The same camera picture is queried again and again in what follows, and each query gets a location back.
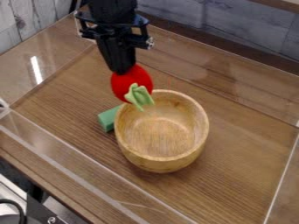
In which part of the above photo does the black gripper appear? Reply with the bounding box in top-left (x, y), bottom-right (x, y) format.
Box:
top-left (75, 11), bottom-right (155, 74)

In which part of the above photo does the red plush fruit green stem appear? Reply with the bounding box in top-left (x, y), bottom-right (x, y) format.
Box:
top-left (111, 64), bottom-right (155, 111)

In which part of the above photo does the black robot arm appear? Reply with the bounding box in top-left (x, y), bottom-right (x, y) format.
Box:
top-left (75, 0), bottom-right (155, 75)

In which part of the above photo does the green rectangular block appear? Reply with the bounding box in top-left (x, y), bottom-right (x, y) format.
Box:
top-left (98, 106), bottom-right (121, 132)

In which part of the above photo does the wooden bowl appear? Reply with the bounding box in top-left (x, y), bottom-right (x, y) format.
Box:
top-left (115, 89), bottom-right (211, 173)

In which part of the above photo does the clear acrylic corner bracket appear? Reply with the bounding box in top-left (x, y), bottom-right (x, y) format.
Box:
top-left (74, 10), bottom-right (97, 44)

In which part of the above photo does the clear acrylic front wall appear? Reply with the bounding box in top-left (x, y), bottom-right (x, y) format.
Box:
top-left (0, 109), bottom-right (198, 224)

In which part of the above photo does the black metal table bracket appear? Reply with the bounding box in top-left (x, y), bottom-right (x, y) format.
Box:
top-left (26, 195), bottom-right (69, 224)

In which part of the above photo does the black cable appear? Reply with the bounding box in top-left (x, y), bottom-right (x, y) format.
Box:
top-left (0, 199), bottom-right (29, 224)

